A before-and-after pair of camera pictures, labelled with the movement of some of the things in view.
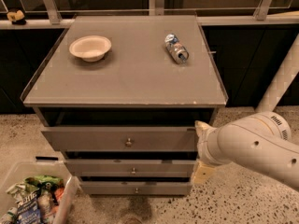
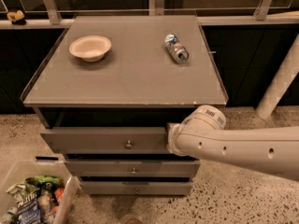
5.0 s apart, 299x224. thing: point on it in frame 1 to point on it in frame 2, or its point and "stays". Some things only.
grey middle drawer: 131,168 stays
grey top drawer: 119,139 stays
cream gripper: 204,147 to 172,138
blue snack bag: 28,209 stays
